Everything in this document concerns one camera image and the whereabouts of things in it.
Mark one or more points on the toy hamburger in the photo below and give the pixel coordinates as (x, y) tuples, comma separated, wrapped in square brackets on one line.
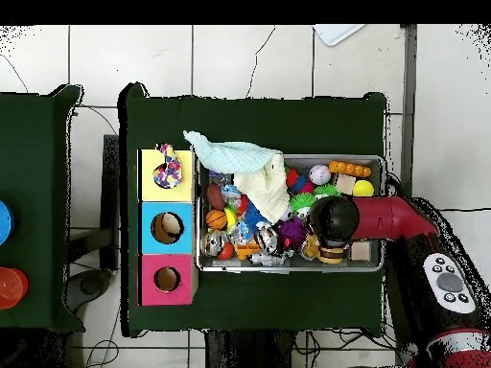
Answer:
[(330, 256)]

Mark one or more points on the crushed drink can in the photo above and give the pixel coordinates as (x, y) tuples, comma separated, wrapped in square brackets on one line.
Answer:
[(213, 244)]

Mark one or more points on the purple spiky ball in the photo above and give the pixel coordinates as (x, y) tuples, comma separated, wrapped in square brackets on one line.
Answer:
[(291, 230)]

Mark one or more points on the mint green waffle cloth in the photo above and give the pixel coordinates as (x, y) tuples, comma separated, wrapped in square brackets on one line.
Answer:
[(226, 155)]

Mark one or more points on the yellow tennis ball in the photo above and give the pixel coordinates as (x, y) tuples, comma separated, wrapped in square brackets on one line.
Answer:
[(363, 189)]

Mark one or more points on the dark green side table cloth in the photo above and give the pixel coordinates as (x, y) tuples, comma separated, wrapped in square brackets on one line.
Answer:
[(34, 161)]

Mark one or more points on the green fuzzy toy with eyes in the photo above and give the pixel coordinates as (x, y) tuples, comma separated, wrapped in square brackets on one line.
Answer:
[(301, 205)]

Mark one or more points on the cream waffle cloth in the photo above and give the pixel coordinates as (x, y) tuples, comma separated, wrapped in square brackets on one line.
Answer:
[(268, 188)]

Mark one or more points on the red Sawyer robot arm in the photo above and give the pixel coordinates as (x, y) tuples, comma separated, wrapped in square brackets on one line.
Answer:
[(391, 218)]

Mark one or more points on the wooden box with three holes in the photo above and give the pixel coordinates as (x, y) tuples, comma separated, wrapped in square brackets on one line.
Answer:
[(184, 230)]

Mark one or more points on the small brown football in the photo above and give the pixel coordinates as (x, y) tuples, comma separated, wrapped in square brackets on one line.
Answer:
[(215, 196)]

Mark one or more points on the colourful dotted cloth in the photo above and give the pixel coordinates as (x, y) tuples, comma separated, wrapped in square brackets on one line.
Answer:
[(168, 172)]

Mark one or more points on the small brown teddy bear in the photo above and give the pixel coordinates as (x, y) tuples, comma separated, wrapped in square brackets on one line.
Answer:
[(310, 247)]

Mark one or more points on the blue round disc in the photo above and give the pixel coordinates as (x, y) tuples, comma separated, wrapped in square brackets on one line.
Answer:
[(4, 223)]

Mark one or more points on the white tray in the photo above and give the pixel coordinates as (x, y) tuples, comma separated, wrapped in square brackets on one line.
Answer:
[(335, 33)]

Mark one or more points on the white baseball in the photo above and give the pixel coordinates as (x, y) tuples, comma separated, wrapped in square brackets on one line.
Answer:
[(319, 174)]

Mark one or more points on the small orange basketball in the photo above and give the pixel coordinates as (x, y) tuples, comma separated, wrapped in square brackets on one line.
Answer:
[(216, 219)]

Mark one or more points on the orange plastic beaded toy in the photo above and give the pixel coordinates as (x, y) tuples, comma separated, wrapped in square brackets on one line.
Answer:
[(349, 168)]

